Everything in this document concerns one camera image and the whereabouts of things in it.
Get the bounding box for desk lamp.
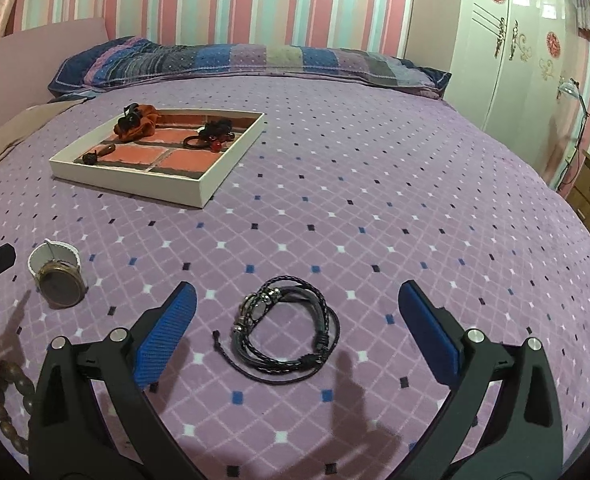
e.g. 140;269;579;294
556;77;590;193

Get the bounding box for brown pillow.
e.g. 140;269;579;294
0;101;86;186

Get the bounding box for purple checked blanket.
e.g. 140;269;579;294
0;75;590;480

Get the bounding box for white wardrobe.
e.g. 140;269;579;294
405;0;583;133

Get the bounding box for black hair tie red balls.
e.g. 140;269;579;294
182;130;233;153

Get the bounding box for pink headboard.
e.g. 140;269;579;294
0;16;110;126

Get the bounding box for orange scrunchie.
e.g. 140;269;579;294
112;104;163;142

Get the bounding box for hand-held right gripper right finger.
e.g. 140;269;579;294
397;280;566;480

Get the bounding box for black scrunchie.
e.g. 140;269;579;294
197;119;236;142

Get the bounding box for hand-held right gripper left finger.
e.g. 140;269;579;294
27;281;198;480

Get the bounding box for brown wooden bead bracelet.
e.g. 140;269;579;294
0;359;33;453

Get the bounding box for black braided leather bracelet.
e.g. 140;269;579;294
212;275;342;385

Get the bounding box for striped blue quilt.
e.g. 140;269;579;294
47;36;452;101

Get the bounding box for brown bead hair tie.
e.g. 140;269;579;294
81;144;118;166

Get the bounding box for white strap wristwatch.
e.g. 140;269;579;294
27;241;90;309

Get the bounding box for white tray with brick lining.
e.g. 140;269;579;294
49;106;267;209

